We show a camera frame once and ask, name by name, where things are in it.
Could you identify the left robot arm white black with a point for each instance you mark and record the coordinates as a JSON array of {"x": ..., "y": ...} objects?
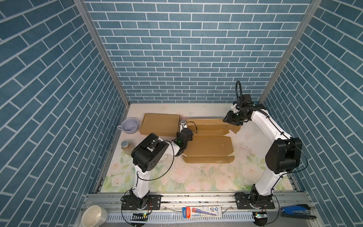
[{"x": 145, "y": 158}]

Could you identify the lavender mug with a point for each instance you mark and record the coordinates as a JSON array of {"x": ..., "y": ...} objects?
[{"x": 129, "y": 126}]

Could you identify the blue stapler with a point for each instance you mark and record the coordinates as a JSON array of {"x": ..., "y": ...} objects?
[{"x": 301, "y": 211}]

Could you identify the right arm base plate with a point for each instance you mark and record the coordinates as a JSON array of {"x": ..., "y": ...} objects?
[{"x": 253, "y": 201}]

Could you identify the aluminium rail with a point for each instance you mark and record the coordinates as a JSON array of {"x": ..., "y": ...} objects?
[{"x": 172, "y": 203}]

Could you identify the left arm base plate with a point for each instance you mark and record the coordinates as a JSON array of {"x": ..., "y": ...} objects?
[{"x": 154, "y": 202}]

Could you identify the white bowl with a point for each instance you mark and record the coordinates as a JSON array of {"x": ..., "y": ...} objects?
[{"x": 94, "y": 216}]

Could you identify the brown cardboard box stack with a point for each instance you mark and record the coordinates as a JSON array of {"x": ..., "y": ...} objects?
[{"x": 210, "y": 142}]

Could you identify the toothpaste package red blue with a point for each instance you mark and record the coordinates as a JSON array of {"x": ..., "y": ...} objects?
[{"x": 202, "y": 212}]

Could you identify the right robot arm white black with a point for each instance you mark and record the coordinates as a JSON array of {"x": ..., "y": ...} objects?
[{"x": 282, "y": 158}]

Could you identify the controller board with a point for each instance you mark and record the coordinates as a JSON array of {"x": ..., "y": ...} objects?
[
  {"x": 260, "y": 218},
  {"x": 138, "y": 219}
]

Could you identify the right controller board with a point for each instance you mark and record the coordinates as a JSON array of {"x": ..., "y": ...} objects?
[{"x": 260, "y": 218}]

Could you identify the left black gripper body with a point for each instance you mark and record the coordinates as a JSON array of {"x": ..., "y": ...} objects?
[{"x": 190, "y": 137}]

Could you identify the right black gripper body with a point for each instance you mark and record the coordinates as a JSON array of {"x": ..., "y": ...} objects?
[{"x": 235, "y": 118}]

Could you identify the small jar with lid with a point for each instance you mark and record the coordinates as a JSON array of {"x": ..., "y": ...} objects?
[{"x": 127, "y": 147}]

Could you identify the left controller board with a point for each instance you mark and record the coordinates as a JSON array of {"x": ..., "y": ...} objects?
[{"x": 138, "y": 219}]

